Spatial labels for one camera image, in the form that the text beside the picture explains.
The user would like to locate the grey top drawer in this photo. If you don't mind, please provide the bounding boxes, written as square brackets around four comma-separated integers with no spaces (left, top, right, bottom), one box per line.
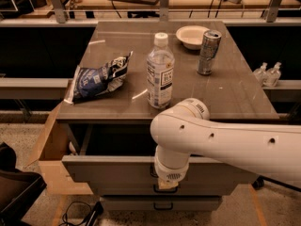
[63,124,257,196]

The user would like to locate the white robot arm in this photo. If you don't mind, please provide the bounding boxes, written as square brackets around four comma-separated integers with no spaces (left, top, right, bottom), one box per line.
[150,98,301,187]

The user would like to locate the grey drawer cabinet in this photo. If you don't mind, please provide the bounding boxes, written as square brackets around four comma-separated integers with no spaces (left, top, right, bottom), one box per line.
[55,20,280,213]

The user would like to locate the black chair base wheels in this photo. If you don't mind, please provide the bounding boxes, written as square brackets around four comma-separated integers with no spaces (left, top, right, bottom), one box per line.
[252,176,301,192]

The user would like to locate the cardboard box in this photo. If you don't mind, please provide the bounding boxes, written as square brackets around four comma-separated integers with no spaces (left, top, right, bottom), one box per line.
[27,105,92,195]

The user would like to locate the clear plastic water bottle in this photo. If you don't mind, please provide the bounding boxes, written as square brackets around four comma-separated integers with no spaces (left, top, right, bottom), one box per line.
[147,32,175,109]

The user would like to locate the blue chip bag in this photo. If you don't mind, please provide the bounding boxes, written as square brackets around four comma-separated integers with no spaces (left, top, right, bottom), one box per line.
[64,52,133,105]

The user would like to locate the black office chair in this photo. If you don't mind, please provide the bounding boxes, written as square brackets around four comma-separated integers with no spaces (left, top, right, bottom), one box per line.
[0,142,46,226]

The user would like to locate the left sanitizer bottle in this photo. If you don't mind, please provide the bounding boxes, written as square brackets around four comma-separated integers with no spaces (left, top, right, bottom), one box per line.
[253,62,267,86]

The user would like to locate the sanitizer bottle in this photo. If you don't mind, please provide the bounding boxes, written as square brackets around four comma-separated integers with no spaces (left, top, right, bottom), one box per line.
[263,62,281,87]
[253,62,267,86]

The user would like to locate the white bowl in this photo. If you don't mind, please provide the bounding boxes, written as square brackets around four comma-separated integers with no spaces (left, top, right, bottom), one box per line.
[176,25,208,50]

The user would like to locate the right sanitizer bottle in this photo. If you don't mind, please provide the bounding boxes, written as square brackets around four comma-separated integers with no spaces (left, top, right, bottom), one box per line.
[263,62,281,87]

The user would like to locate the silver drink can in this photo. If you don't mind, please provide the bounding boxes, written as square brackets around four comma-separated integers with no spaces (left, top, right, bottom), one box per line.
[197,30,222,75]

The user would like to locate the black cable on floor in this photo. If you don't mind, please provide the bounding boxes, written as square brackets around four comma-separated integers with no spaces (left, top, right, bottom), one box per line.
[57,201,104,226]

